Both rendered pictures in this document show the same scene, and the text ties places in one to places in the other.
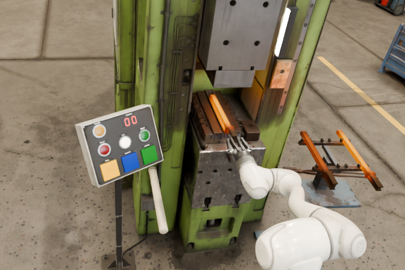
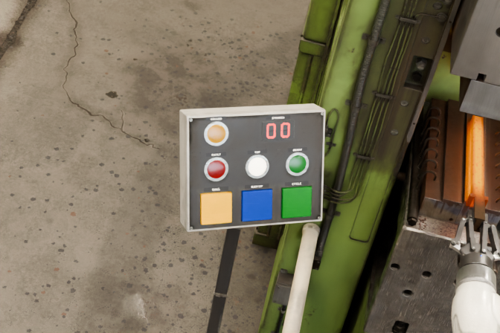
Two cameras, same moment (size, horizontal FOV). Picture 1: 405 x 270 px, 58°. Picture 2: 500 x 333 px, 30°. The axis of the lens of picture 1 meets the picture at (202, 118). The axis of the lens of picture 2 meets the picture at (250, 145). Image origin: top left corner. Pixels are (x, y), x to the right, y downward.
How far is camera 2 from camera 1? 0.57 m
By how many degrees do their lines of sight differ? 18
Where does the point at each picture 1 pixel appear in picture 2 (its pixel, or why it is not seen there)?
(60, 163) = (159, 155)
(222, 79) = (481, 99)
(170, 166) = (347, 233)
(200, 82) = not seen: hidden behind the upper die
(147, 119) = (311, 136)
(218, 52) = (482, 47)
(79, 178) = not seen: hidden behind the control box
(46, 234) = (94, 282)
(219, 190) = (428, 314)
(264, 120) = not seen: outside the picture
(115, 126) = (247, 134)
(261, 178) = (487, 319)
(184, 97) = (405, 111)
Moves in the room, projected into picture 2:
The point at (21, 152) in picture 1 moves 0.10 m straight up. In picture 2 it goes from (96, 112) to (97, 94)
